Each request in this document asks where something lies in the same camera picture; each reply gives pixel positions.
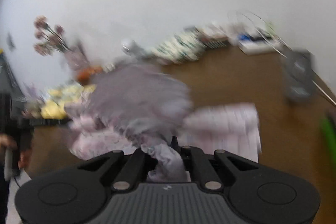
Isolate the pink floral ruffled garment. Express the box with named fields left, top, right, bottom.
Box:
left=64, top=63, right=261, bottom=182

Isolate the cream green-flower garment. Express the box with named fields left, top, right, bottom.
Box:
left=151, top=29, right=206, bottom=64

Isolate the person left hand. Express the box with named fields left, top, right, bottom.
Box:
left=1, top=133, right=33, bottom=169

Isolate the clear box of orange peels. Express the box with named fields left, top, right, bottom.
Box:
left=75, top=66, right=103, bottom=84

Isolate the dried rose bouquet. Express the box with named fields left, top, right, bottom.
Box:
left=34, top=16, right=70, bottom=56

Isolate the white round robot figurine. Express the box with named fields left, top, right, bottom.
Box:
left=122, top=39, right=146, bottom=59

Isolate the dark tissue box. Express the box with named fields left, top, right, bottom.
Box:
left=198, top=24, right=230, bottom=50

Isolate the white power strip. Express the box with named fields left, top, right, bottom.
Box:
left=238, top=38, right=282, bottom=55

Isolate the blue toy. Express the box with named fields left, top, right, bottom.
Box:
left=238, top=34, right=253, bottom=41

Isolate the green stand base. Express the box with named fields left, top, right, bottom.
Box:
left=320, top=111, right=335, bottom=153

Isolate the black wireless charger phone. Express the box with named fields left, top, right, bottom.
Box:
left=282, top=48, right=314, bottom=103

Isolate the white charging cable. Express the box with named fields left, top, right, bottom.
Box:
left=228, top=10, right=292, bottom=57

